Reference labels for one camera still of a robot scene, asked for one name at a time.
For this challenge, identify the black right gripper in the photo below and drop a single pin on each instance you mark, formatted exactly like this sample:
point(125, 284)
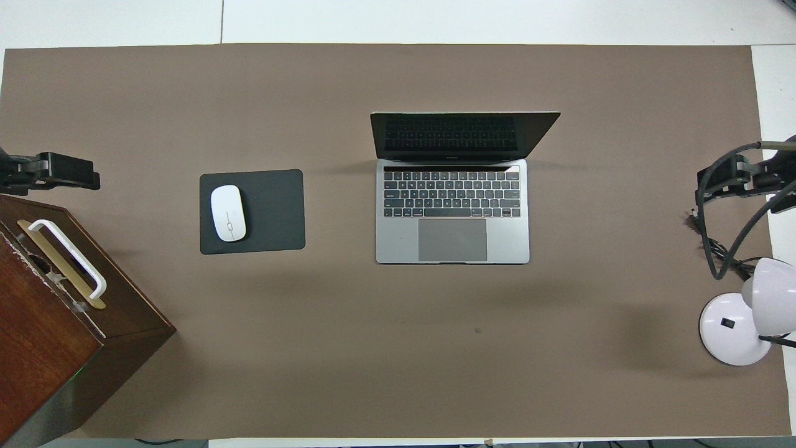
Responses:
point(777, 180)

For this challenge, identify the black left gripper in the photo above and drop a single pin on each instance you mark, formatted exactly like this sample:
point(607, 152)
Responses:
point(22, 174)

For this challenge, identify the grey aluminium laptop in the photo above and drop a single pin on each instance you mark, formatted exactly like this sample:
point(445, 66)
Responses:
point(460, 239)

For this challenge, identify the white desk lamp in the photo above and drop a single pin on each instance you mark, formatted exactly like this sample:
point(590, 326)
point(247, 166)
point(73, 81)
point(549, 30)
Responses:
point(731, 330)

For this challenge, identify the white computer mouse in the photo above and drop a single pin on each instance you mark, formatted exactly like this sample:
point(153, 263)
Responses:
point(227, 213)

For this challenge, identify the dark brown wooden box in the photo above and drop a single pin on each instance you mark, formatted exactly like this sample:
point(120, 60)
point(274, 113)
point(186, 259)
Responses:
point(43, 348)

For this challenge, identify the black mouse pad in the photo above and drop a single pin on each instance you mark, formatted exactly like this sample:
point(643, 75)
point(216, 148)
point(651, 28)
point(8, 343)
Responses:
point(273, 211)

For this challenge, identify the brown paper table cover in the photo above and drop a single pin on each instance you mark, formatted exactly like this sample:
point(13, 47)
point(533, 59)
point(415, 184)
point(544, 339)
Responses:
point(398, 348)

